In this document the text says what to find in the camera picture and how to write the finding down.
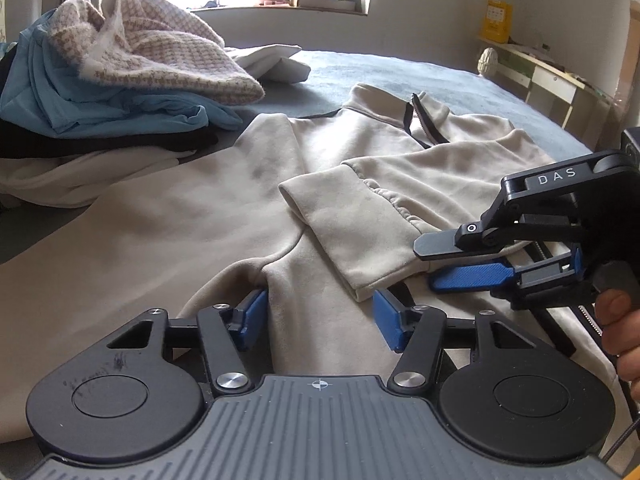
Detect person's right hand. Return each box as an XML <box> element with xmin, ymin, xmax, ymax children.
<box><xmin>595</xmin><ymin>290</ymin><xmax>640</xmax><ymax>403</ymax></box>

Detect cream carved bedpost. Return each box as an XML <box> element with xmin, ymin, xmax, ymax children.
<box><xmin>478</xmin><ymin>47</ymin><xmax>501</xmax><ymax>78</ymax></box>

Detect beige zip jacket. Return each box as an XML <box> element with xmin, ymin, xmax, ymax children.
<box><xmin>0</xmin><ymin>82</ymin><xmax>640</xmax><ymax>461</ymax></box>

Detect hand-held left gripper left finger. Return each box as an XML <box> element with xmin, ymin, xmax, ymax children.
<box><xmin>106</xmin><ymin>287</ymin><xmax>268</xmax><ymax>395</ymax></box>

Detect wooden desk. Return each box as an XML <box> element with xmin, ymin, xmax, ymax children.
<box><xmin>477</xmin><ymin>35</ymin><xmax>626</xmax><ymax>136</ymax></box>

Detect tall cardboard sheet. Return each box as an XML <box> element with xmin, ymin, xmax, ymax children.
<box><xmin>615</xmin><ymin>7</ymin><xmax>640</xmax><ymax>131</ymax></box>

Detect black garment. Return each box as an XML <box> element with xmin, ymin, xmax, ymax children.
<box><xmin>0</xmin><ymin>120</ymin><xmax>221</xmax><ymax>161</ymax></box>

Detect yellow box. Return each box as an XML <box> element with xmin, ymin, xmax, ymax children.
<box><xmin>480</xmin><ymin>0</ymin><xmax>513</xmax><ymax>43</ymax></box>

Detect blue garment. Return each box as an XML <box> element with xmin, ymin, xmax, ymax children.
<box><xmin>0</xmin><ymin>10</ymin><xmax>243</xmax><ymax>136</ymax></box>

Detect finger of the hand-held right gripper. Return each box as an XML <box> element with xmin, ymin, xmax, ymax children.
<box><xmin>412</xmin><ymin>222</ymin><xmax>497</xmax><ymax>261</ymax></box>
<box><xmin>427</xmin><ymin>261</ymin><xmax>517</xmax><ymax>295</ymax></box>

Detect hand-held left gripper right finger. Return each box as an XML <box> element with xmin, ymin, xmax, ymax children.
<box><xmin>372</xmin><ymin>289</ymin><xmax>538</xmax><ymax>395</ymax></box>

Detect white crumpled cloth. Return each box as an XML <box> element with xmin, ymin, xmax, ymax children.
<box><xmin>225</xmin><ymin>44</ymin><xmax>312</xmax><ymax>85</ymax></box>

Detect white garment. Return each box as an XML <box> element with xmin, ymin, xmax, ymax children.
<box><xmin>0</xmin><ymin>150</ymin><xmax>198</xmax><ymax>208</ymax></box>

